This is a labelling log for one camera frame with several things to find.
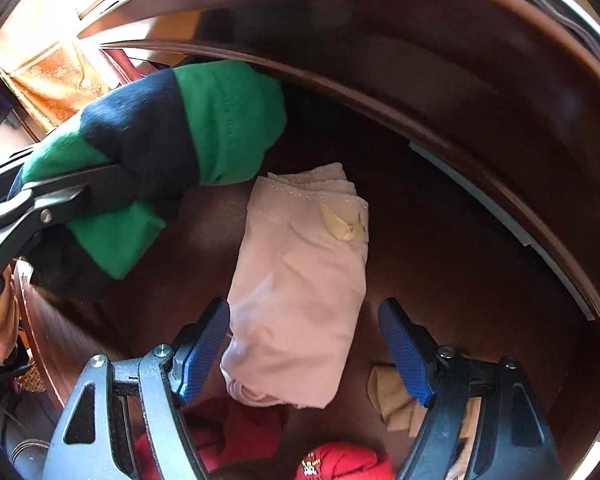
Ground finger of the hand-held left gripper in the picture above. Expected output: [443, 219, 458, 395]
[0, 186, 91, 306]
[0, 152, 128, 216]

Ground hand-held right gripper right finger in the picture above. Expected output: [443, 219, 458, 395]
[378, 297, 563, 480]

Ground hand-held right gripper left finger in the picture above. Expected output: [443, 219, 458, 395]
[42, 297, 231, 480]

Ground light pink underwear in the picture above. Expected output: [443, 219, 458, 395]
[220, 162, 370, 409]

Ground red underwear with printed patch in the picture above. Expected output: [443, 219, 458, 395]
[295, 442, 396, 480]

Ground green and navy underwear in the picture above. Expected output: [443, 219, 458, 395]
[7, 60, 287, 301]

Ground tan nylon stockings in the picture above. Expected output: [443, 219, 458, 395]
[367, 365, 481, 480]

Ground orange patterned curtain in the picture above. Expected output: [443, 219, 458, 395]
[0, 0, 126, 133]

